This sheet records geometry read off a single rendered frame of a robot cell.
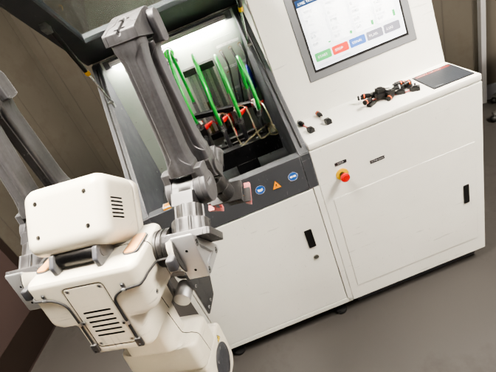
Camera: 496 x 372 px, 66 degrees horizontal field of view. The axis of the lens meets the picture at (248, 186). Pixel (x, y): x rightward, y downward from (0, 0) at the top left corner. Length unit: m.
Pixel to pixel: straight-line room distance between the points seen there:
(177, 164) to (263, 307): 1.15
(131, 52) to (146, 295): 0.49
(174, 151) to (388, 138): 0.95
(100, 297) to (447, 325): 1.55
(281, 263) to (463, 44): 2.33
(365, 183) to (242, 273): 0.65
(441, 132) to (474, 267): 0.81
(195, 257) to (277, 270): 0.96
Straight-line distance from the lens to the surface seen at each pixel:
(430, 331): 2.00
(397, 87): 1.65
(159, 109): 0.84
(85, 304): 0.92
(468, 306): 2.08
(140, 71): 0.84
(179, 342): 1.07
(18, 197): 1.11
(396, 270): 2.02
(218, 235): 0.85
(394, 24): 1.77
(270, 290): 1.82
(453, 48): 3.42
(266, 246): 1.64
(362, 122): 1.50
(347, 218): 1.69
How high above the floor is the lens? 1.67
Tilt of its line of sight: 31 degrees down
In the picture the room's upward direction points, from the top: 23 degrees counter-clockwise
